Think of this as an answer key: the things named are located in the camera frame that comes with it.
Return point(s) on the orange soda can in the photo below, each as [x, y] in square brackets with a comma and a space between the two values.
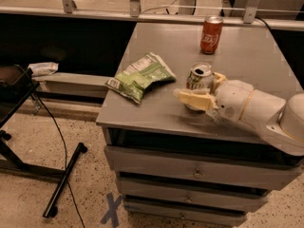
[212, 28]

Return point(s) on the grey low ledge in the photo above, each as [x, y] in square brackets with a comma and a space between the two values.
[74, 84]

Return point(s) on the white crumpled packet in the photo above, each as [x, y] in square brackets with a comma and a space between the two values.
[43, 69]

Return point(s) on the metal railing frame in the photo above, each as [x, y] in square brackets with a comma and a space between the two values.
[277, 14]

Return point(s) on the green chip bag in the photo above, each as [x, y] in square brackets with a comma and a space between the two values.
[140, 75]

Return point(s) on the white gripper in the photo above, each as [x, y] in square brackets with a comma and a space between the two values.
[230, 99]

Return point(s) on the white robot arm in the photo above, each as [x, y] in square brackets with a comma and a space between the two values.
[278, 122]

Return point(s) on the grey drawer cabinet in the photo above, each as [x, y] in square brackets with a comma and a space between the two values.
[174, 162]

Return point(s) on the white green 7up can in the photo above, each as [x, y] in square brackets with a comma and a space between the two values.
[200, 76]

